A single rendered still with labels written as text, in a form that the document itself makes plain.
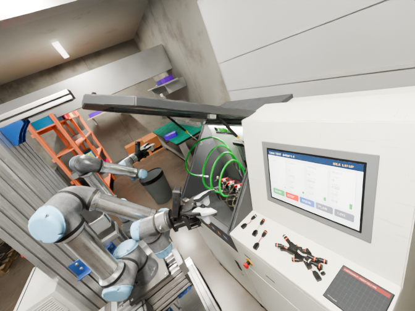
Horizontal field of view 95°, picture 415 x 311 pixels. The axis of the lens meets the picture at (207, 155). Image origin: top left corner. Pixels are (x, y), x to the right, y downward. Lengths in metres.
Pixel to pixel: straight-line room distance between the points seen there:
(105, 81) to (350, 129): 4.87
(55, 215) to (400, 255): 1.17
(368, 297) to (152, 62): 5.22
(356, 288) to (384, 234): 0.24
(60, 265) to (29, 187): 0.43
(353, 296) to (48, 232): 1.10
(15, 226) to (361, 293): 1.44
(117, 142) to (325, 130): 7.12
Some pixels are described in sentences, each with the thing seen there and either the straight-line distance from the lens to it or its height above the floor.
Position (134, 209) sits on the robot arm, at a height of 1.47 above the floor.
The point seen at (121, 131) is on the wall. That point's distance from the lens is 7.50.
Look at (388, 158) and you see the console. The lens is 0.80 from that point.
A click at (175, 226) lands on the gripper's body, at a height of 1.41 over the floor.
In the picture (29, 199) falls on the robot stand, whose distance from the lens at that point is 1.18.
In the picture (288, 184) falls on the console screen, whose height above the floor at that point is 1.25.
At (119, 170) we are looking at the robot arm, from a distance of 1.52.
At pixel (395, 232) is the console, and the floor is 1.19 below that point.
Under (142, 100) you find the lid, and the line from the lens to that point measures 0.80.
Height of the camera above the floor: 1.89
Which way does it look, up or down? 24 degrees down
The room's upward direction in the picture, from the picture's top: 24 degrees counter-clockwise
